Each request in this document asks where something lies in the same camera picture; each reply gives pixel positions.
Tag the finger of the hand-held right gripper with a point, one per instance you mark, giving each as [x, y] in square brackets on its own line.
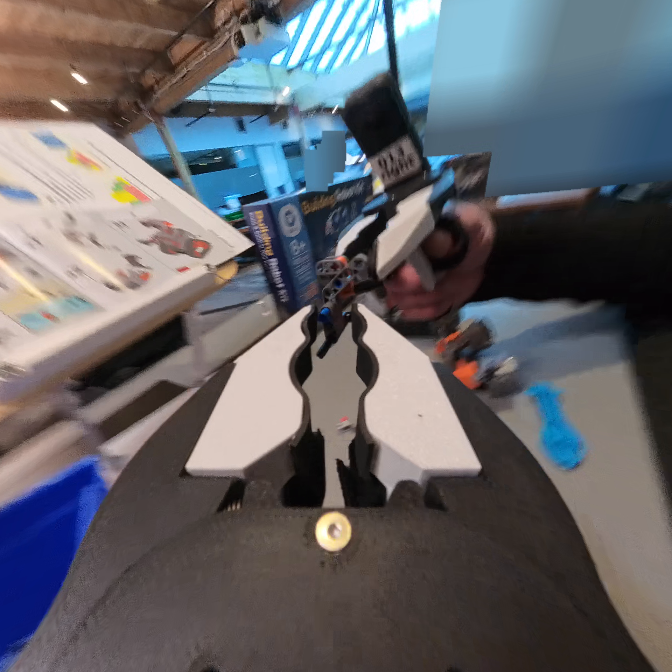
[407, 236]
[362, 239]

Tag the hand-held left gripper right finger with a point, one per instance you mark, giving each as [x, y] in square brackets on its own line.
[420, 420]

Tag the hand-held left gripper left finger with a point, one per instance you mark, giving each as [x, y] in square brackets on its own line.
[246, 420]

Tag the dark grey angled toy beam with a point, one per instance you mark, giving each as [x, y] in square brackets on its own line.
[333, 283]

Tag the person's right forearm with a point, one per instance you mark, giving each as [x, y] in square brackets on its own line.
[577, 252]

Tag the person's right hand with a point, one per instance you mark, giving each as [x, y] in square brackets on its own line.
[472, 246]

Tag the black pole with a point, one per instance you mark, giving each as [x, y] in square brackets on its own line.
[396, 47]

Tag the blue robot kit box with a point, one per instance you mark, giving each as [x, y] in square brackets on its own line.
[278, 252]

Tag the white book stand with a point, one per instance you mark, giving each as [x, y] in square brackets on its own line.
[31, 430]

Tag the instruction booklet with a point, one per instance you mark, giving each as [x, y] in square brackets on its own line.
[94, 236]

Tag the blue storage bin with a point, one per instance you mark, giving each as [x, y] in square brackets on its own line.
[36, 535]

